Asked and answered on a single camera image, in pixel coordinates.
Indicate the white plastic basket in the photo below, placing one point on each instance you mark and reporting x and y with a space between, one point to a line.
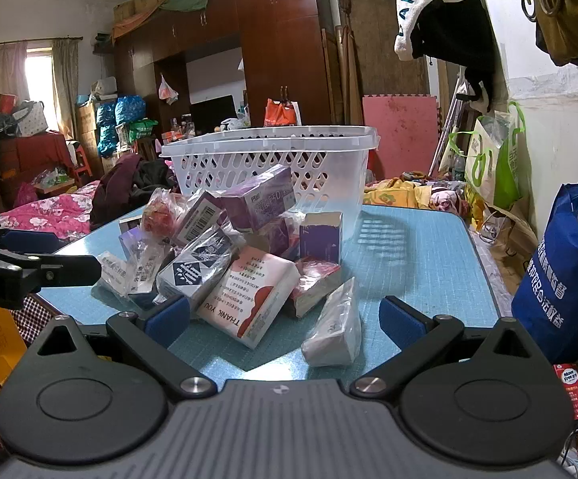
319 169

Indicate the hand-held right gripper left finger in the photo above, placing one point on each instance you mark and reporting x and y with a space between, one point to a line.
167 317

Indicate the green and white tote bag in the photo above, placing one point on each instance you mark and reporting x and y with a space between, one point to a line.
493 159

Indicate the brown wooden wardrobe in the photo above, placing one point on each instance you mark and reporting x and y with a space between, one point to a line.
279 45

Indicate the brown paper bag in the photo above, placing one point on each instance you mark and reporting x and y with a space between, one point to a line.
513 239

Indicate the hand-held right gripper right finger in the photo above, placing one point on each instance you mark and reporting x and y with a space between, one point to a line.
401 322

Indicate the wooden board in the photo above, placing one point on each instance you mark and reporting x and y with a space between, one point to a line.
384 40

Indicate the red cloth covered table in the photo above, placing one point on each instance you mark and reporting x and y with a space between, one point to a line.
34 152

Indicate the blue plastic bags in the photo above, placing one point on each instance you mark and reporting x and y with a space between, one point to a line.
119 119

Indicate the blue tote bag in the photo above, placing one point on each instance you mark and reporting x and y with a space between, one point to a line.
558 284

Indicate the white tissue packet red print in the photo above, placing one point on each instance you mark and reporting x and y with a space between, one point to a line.
249 294

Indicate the barcode labelled box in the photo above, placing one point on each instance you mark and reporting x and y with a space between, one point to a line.
199 219

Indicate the yellow blanket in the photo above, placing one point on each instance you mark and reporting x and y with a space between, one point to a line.
399 192

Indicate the dark blue white box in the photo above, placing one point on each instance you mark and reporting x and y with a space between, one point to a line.
194 272

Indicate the green plastic basket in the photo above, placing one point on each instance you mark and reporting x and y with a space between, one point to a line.
143 129

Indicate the small red box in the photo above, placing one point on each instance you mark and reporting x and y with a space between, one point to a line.
572 389

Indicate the white red plastic bag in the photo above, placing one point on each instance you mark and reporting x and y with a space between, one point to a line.
167 91

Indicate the dark maroon clothing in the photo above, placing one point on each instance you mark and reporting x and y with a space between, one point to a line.
119 184

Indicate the orange and white bag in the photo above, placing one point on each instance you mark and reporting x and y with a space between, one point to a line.
281 112

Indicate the window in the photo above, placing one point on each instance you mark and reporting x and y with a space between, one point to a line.
39 90

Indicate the cardboard box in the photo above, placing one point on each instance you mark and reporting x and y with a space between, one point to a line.
124 11

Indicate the clear bag with red item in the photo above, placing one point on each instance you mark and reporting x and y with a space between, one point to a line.
162 214

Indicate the black garment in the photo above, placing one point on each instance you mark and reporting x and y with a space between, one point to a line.
461 40

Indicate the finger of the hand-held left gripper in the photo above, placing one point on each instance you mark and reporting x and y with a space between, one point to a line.
69 267
32 242

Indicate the black television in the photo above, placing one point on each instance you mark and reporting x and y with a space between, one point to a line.
214 112

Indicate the metal crutch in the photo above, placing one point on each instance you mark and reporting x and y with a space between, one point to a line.
448 114

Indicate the pink foam mat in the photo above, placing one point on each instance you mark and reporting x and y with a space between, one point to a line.
399 134

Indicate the clear small box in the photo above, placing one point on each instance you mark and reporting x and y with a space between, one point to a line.
142 259

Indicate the small purple box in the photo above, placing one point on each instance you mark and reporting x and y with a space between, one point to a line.
321 237

